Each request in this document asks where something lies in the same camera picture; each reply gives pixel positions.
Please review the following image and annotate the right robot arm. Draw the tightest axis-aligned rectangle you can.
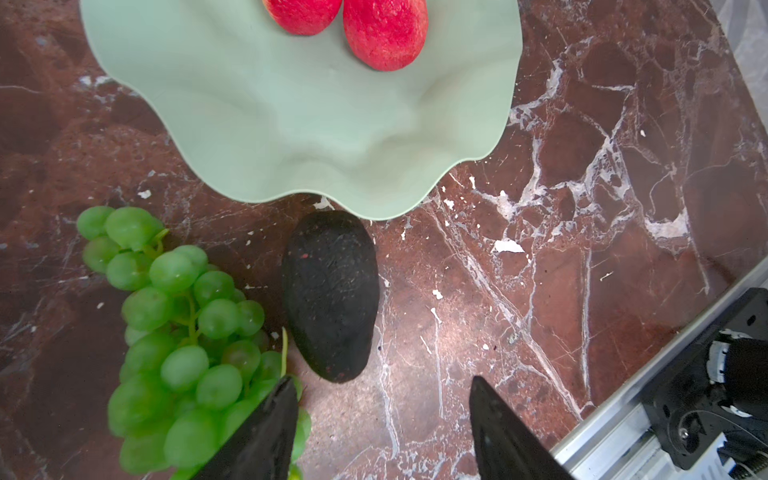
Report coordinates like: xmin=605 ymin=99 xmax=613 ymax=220
xmin=641 ymin=288 xmax=767 ymax=479

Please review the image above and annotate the dark fake avocado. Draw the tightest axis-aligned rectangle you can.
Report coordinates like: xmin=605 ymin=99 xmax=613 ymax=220
xmin=281 ymin=211 xmax=380 ymax=383

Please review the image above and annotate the green fake grape bunch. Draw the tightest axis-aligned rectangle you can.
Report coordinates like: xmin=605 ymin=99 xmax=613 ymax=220
xmin=76 ymin=206 xmax=290 ymax=479

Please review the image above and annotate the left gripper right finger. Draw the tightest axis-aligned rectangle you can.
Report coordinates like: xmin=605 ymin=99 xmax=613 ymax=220
xmin=469 ymin=375 xmax=573 ymax=480

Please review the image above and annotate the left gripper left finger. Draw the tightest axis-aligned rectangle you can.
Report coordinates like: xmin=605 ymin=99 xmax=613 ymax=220
xmin=193 ymin=376 xmax=298 ymax=480

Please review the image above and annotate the green scalloped fruit bowl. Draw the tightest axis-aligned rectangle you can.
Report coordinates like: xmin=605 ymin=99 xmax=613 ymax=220
xmin=80 ymin=1 xmax=523 ymax=220

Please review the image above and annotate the aluminium front rail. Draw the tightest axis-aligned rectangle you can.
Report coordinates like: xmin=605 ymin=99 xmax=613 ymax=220
xmin=552 ymin=261 xmax=767 ymax=479

